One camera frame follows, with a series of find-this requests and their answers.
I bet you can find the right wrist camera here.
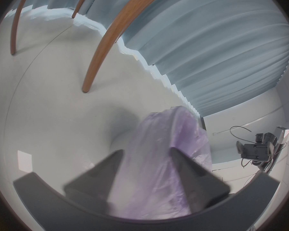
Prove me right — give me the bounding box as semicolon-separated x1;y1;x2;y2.
255;133;277;144

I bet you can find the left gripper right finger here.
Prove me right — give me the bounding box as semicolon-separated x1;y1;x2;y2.
170;147;231;214

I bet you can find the thin black cable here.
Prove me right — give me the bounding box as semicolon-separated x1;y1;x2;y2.
229;126;253;140

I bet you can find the pale blue curtain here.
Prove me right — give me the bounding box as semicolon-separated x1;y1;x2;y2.
5;0;289;117

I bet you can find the white wooden chair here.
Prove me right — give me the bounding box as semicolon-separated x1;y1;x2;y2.
10;0;204;94

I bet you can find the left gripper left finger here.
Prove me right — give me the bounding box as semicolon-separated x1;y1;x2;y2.
63;149;125;215

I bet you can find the purple plastic bag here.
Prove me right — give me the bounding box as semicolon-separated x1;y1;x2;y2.
108;106;213;219

